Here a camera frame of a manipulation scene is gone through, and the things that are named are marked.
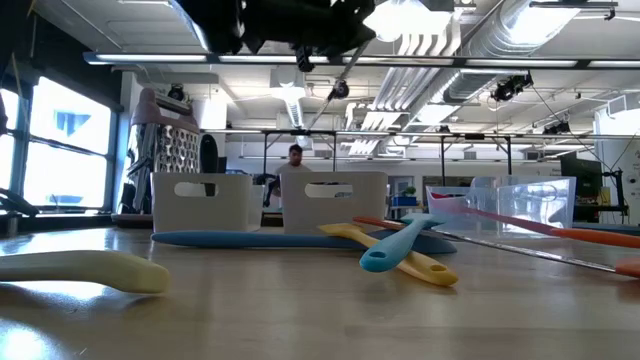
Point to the red silicone spatula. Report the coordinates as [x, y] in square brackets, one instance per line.
[440, 196]

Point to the long blue silicone spatula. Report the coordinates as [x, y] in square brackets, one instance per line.
[225, 240]

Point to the teal silicone spatula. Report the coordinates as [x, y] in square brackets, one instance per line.
[390, 250]

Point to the yellow silicone spatula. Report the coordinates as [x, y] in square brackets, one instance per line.
[425, 270]

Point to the orange silicone spatula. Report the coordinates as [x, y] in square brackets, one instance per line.
[630, 267]

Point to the person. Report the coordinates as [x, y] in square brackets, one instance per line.
[295, 160]

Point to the white plastic bin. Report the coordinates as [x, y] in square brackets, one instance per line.
[230, 210]
[300, 210]

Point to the small green plant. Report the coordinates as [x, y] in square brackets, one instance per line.
[410, 191]

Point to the blue storage box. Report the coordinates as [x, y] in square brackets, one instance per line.
[404, 201]

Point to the large window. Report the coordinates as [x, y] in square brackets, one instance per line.
[65, 150]

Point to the clear plastic bin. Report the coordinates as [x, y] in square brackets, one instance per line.
[525, 200]

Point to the black monitor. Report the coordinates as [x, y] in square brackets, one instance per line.
[582, 175]

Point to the black round camera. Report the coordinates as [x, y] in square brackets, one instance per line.
[342, 91]

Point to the black frame light bar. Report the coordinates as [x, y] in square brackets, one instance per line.
[450, 61]

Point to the black metal station frame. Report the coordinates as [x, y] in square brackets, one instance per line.
[442, 160]

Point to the silver ventilation duct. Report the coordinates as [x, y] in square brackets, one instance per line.
[500, 35]

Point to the black aluminium table frame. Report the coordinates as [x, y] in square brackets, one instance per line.
[75, 220]

